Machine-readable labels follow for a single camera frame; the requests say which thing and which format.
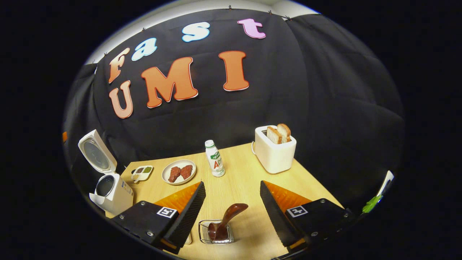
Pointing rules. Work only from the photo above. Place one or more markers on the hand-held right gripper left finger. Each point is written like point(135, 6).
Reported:
point(187, 216)

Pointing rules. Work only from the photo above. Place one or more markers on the toast bread slice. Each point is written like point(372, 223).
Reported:
point(273, 136)
point(285, 131)

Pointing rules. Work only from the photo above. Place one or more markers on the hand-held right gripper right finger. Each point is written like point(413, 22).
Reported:
point(276, 220)

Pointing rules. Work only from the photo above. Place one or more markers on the white drink bottle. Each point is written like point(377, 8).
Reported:
point(216, 162)

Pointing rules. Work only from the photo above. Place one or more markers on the dark wooden spoon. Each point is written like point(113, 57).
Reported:
point(227, 216)

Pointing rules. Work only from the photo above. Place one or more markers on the white toaster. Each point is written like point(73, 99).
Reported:
point(274, 157)

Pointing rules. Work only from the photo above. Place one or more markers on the white rice cooker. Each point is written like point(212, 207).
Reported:
point(117, 196)

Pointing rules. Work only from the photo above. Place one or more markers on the black backdrop cloth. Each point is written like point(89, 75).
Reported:
point(288, 90)

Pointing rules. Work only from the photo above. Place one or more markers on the green and white object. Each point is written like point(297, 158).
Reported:
point(375, 200)

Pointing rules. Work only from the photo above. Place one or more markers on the white round plate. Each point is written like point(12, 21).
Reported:
point(180, 162)

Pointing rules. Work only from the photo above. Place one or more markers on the brown meat piece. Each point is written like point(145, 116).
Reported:
point(186, 172)
point(174, 174)

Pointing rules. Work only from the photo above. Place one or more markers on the white compartment grain dish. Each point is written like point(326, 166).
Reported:
point(142, 172)

